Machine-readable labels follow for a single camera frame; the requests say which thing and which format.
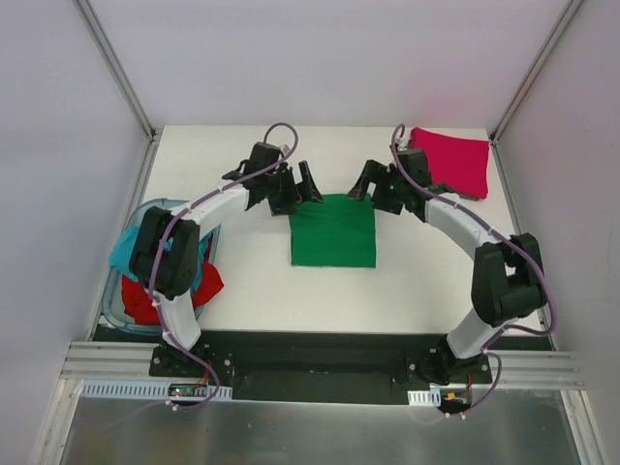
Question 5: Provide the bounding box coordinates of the green t shirt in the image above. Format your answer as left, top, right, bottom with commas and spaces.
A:
289, 194, 377, 268

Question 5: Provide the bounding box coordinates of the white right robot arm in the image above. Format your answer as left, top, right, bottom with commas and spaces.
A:
348, 149, 547, 384

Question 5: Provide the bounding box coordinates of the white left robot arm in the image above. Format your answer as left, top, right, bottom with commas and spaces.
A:
129, 141, 324, 377

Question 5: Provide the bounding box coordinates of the folded grey t shirt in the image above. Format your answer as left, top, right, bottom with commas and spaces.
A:
456, 192, 485, 202

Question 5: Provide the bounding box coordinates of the folded magenta t shirt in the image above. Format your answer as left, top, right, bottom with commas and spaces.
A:
411, 127, 489, 198

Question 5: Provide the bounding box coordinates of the teal t shirt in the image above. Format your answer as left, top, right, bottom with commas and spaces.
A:
108, 206, 213, 309

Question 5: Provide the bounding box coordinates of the red t shirt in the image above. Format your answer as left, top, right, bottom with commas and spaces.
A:
121, 261, 225, 326

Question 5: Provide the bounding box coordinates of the blue plastic basket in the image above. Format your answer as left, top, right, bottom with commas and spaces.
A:
102, 197, 223, 335

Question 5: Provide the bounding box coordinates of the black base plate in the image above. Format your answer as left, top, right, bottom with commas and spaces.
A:
91, 324, 553, 404

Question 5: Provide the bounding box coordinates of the right white cable duct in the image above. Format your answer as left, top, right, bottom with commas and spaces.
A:
407, 388, 442, 408

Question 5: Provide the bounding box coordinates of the white cable duct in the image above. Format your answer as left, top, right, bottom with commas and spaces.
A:
407, 388, 442, 408
81, 380, 233, 402

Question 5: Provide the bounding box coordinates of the aluminium front rail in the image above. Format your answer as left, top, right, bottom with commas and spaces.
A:
60, 341, 156, 380

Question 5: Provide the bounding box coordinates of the right aluminium frame post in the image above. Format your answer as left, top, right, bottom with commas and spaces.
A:
489, 0, 586, 145

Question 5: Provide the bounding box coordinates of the aluminium frame post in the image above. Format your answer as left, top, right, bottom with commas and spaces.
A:
73, 0, 156, 141
489, 0, 586, 145

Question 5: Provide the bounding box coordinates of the left aluminium frame post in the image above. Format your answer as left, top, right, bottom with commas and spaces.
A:
73, 0, 156, 141

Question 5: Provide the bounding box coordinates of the left white cable duct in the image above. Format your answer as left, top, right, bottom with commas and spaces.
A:
81, 380, 233, 402

